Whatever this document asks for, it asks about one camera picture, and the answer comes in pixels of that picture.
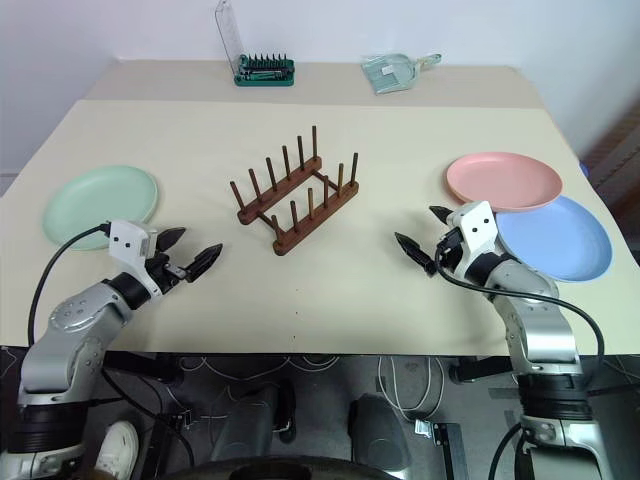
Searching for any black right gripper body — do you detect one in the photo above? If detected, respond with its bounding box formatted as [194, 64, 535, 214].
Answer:
[433, 228, 470, 275]

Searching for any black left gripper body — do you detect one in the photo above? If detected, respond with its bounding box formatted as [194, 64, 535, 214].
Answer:
[143, 251, 195, 295]

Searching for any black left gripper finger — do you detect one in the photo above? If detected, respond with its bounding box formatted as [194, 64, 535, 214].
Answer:
[158, 225, 188, 253]
[182, 243, 225, 284]

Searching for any pink red plate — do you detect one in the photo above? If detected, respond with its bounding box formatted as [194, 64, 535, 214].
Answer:
[445, 153, 565, 212]

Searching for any light green plate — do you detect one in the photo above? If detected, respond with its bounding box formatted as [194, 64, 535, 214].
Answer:
[41, 164, 160, 251]

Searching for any brown wooden plate rack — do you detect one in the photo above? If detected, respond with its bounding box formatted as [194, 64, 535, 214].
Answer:
[229, 124, 361, 257]

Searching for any light blue plate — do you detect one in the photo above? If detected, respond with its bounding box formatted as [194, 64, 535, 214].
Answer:
[494, 193, 614, 284]

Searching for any cream table mat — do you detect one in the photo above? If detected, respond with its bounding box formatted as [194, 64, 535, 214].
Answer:
[0, 98, 624, 359]

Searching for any green dustpan in plastic bag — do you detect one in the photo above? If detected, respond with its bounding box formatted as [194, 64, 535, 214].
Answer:
[360, 52, 444, 96]

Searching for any black table leg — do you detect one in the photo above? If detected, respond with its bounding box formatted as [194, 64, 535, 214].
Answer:
[432, 422, 471, 480]
[148, 413, 196, 480]

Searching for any white shoe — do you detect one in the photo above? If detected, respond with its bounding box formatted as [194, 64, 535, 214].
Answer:
[94, 419, 140, 479]

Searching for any dark grey rounded shell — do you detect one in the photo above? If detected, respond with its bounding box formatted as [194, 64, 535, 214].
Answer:
[349, 393, 416, 471]

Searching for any green screwdriver bit set case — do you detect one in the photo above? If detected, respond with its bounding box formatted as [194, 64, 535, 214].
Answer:
[215, 0, 297, 89]

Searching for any black curved rim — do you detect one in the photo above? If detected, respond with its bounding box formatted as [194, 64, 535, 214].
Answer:
[164, 452, 416, 480]

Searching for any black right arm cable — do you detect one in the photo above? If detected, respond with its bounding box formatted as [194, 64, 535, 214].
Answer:
[433, 242, 605, 374]

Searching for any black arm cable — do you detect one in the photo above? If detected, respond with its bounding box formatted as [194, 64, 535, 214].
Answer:
[26, 223, 112, 348]
[433, 242, 605, 374]

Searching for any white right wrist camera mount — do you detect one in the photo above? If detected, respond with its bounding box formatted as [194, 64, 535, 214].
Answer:
[446, 200, 503, 279]

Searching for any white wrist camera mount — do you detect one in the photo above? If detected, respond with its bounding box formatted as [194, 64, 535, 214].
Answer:
[446, 200, 503, 279]
[107, 218, 162, 297]

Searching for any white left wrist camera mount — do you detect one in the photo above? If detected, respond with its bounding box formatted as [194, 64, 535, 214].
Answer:
[107, 218, 162, 297]

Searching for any white floor cable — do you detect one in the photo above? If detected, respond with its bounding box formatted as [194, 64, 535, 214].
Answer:
[377, 355, 446, 421]

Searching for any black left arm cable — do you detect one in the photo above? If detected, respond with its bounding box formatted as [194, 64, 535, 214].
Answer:
[26, 223, 112, 348]

